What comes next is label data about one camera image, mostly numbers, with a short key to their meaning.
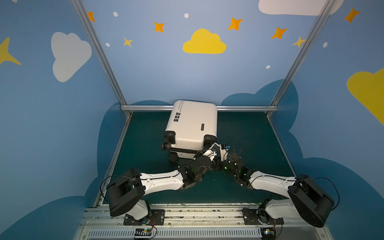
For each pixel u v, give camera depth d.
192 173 0.62
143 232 0.73
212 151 0.66
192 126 0.86
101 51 0.84
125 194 0.42
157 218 0.73
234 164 0.65
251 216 0.76
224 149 0.77
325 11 0.71
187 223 0.73
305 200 0.43
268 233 0.73
